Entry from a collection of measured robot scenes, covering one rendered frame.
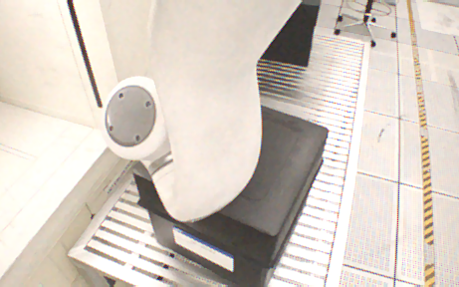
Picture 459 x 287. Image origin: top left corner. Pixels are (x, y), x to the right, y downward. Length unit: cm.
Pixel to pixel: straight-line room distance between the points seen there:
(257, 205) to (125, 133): 29
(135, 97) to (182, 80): 11
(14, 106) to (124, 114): 85
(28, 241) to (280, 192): 52
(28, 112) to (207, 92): 92
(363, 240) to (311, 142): 118
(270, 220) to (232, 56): 37
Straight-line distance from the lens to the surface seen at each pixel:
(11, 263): 79
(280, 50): 136
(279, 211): 56
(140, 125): 34
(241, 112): 27
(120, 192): 94
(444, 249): 197
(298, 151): 66
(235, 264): 69
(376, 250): 181
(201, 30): 20
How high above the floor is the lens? 147
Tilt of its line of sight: 44 degrees down
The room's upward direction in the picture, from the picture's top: straight up
